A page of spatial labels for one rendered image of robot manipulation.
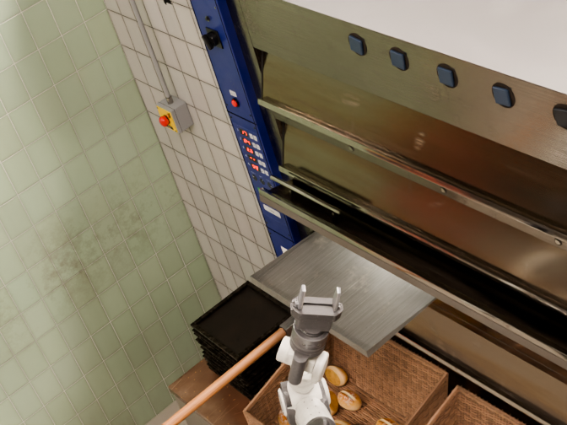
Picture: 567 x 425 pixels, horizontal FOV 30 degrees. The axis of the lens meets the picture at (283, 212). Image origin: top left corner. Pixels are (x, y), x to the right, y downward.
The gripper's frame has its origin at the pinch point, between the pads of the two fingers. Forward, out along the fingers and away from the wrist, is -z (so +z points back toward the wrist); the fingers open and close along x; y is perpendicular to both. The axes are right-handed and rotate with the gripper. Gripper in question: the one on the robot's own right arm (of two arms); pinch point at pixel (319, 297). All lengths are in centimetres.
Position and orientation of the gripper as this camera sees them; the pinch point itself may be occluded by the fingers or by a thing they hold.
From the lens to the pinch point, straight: 249.0
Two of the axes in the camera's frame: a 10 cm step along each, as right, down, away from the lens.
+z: -1.4, 7.0, 7.0
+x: -9.9, -0.7, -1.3
